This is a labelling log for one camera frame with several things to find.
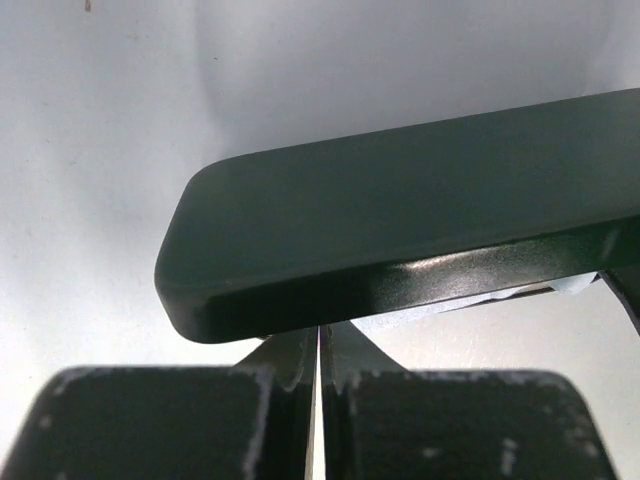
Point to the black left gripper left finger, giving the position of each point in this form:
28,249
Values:
252,420

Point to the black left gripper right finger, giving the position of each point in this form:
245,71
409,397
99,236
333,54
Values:
383,421

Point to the dark green glasses case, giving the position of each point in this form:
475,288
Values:
346,228

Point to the light blue cleaning cloth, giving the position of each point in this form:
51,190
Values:
391,320

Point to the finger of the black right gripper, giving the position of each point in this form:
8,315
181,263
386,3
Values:
625,284

